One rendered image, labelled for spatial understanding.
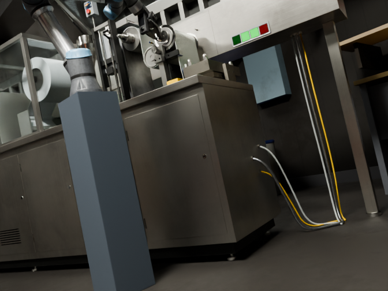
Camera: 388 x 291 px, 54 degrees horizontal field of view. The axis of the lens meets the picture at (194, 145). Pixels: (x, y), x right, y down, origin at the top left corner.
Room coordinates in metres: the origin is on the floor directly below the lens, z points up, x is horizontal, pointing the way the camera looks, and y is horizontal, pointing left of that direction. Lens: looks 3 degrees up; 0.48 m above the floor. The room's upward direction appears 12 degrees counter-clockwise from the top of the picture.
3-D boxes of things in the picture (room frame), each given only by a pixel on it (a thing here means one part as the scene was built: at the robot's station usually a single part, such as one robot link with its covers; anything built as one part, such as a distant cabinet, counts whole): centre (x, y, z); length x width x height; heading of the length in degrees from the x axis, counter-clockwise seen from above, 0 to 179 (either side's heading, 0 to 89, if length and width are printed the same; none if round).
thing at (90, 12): (2.47, 0.49, 1.66); 0.07 x 0.07 x 0.10; 61
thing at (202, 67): (2.20, -0.20, 1.00); 0.40 x 0.16 x 0.06; 148
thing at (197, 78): (2.69, 0.82, 0.88); 2.52 x 0.66 x 0.04; 58
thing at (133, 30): (2.40, 0.18, 1.33); 0.25 x 0.14 x 0.14; 148
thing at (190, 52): (2.23, -0.08, 1.11); 0.23 x 0.01 x 0.18; 148
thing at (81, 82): (1.74, 0.44, 0.95); 0.15 x 0.15 x 0.10
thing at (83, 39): (2.63, 0.59, 1.50); 0.14 x 0.14 x 0.06
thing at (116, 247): (1.74, 0.44, 0.45); 0.20 x 0.20 x 0.90; 45
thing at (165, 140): (2.70, 0.81, 0.43); 2.52 x 0.64 x 0.86; 58
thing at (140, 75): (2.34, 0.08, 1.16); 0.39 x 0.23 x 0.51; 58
